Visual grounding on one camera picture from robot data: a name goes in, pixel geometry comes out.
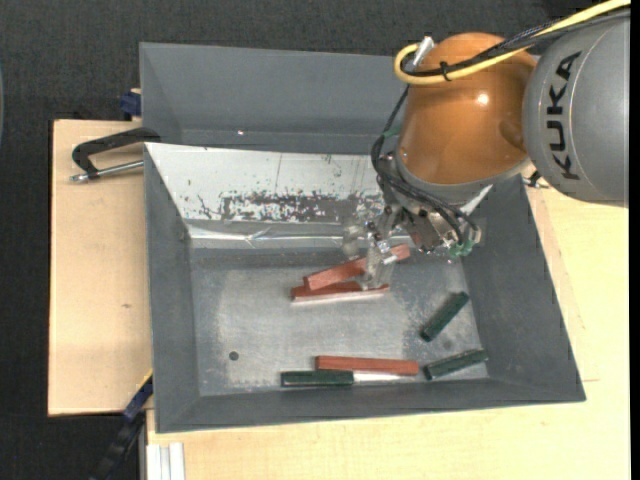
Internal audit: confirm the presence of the red-brown block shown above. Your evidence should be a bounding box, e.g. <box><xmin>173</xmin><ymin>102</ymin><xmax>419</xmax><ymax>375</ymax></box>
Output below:
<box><xmin>289</xmin><ymin>282</ymin><xmax>391</xmax><ymax>304</ymax></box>
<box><xmin>303</xmin><ymin>244</ymin><xmax>412</xmax><ymax>292</ymax></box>
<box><xmin>314</xmin><ymin>355</ymin><xmax>420</xmax><ymax>377</ymax></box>

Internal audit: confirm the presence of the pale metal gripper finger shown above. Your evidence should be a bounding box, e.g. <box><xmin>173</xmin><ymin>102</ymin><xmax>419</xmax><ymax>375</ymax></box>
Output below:
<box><xmin>360</xmin><ymin>232</ymin><xmax>397</xmax><ymax>290</ymax></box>
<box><xmin>341</xmin><ymin>224</ymin><xmax>364</xmax><ymax>260</ymax></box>

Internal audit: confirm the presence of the pale wood board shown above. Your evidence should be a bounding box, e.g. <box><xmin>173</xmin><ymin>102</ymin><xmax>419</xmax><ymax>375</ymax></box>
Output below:
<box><xmin>47</xmin><ymin>119</ymin><xmax>154</xmax><ymax>417</ymax></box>

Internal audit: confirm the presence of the grey metal bin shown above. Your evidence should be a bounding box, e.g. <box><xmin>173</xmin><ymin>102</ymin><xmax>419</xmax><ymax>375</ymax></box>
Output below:
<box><xmin>138</xmin><ymin>41</ymin><xmax>587</xmax><ymax>434</ymax></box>

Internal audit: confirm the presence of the dark green flat block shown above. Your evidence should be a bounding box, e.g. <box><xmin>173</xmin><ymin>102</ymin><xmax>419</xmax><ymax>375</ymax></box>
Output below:
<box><xmin>418</xmin><ymin>291</ymin><xmax>471</xmax><ymax>343</ymax></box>
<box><xmin>422</xmin><ymin>348</ymin><xmax>490</xmax><ymax>382</ymax></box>
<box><xmin>280</xmin><ymin>370</ymin><xmax>356</xmax><ymax>388</ymax></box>

